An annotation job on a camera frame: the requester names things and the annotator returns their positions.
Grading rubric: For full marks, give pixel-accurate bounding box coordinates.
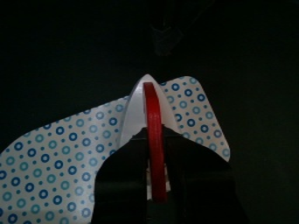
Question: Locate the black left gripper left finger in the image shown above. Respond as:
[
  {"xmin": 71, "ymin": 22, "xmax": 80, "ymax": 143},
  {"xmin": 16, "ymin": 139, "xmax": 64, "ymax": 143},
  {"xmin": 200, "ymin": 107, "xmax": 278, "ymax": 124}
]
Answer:
[{"xmin": 90, "ymin": 126, "xmax": 150, "ymax": 224}]

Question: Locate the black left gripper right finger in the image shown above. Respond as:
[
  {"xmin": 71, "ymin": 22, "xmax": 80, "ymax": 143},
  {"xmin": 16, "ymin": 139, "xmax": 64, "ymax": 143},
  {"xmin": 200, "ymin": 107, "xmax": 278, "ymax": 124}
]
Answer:
[{"xmin": 160, "ymin": 125, "xmax": 251, "ymax": 224}]

